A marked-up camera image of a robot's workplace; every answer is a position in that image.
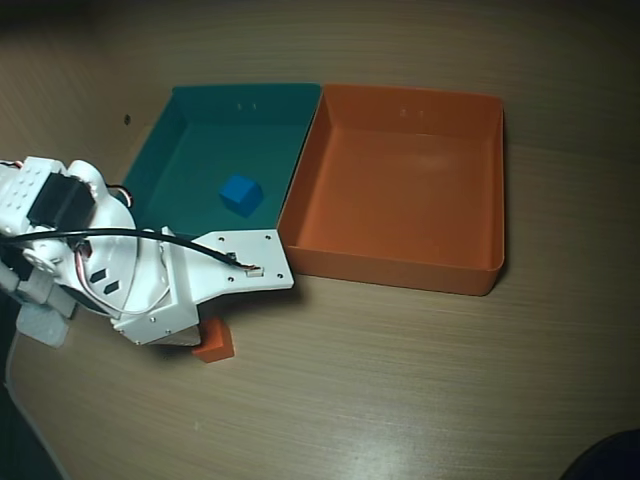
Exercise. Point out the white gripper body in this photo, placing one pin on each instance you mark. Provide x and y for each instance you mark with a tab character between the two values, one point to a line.
161	324

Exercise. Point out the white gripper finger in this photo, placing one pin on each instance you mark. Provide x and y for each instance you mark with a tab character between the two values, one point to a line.
182	339

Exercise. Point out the orange cube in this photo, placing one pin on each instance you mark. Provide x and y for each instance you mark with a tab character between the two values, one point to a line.
220	342

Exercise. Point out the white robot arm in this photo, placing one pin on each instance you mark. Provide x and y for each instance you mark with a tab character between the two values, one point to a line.
112	215

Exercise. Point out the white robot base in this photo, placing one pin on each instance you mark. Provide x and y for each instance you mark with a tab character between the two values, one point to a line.
42	330

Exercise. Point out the blue cube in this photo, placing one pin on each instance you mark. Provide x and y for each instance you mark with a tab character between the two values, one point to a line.
240	195

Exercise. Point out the teal plastic box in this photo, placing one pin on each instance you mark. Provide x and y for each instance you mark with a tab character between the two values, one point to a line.
200	150

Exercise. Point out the orange plastic box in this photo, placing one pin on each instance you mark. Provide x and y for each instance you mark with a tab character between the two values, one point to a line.
425	225

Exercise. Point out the dark round object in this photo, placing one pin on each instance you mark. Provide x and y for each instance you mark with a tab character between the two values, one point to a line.
615	460

